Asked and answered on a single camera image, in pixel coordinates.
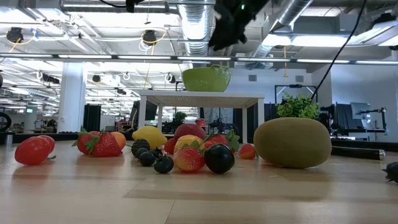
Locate small background plant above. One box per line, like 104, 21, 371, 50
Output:
172, 111, 188, 124

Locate black wheel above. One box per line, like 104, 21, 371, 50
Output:
0, 111, 12, 133

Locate white perforated shelf riser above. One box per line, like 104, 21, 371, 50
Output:
138, 90, 266, 147

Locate yellow plastic lemon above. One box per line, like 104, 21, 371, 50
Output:
132, 125, 168, 150

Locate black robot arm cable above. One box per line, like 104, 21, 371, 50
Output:
310, 0, 369, 101

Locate green colander bowl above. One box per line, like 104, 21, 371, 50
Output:
182, 64, 231, 93

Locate black curtain panel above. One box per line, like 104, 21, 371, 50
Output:
83, 103, 102, 133

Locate small green potted plant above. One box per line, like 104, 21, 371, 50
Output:
275, 93, 321, 121

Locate dark plastic blackberry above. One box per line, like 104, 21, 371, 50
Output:
131, 139, 151, 157

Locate white round column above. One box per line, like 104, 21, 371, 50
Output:
57, 62, 87, 134

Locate dark red plastic apple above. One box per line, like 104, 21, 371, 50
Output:
174, 123, 208, 141

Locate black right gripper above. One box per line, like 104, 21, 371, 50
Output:
208, 0, 271, 52

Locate brown plastic kiwi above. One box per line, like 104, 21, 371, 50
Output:
253, 117, 333, 169

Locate dark plastic plum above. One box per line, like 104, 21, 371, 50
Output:
203, 143, 236, 175

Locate grey monitor on arm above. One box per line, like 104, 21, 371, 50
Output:
350, 101, 387, 131

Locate silver ventilation duct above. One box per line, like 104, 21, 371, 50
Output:
253, 0, 315, 58
177, 0, 218, 57

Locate black acoustic panel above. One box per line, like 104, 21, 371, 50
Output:
320, 104, 352, 138

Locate black ceiling cable reel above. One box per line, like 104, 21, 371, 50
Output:
142, 29, 158, 46
6, 27, 24, 44

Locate long LED light bar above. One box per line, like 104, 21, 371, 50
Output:
0, 53, 398, 65

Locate red plastic strawberry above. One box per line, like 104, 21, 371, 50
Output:
198, 140, 218, 152
238, 142, 257, 161
173, 146, 206, 173
72, 126, 123, 157
205, 129, 241, 154

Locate black square stand frame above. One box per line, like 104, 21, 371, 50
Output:
274, 83, 318, 105

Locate black kitchen knife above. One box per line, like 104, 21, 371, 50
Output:
331, 145, 386, 161

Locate orange plastic peach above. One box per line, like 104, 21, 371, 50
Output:
110, 131, 127, 151
174, 134, 205, 153

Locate red plastic cherry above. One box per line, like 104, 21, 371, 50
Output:
14, 136, 52, 166
39, 134, 56, 155
164, 138, 178, 155

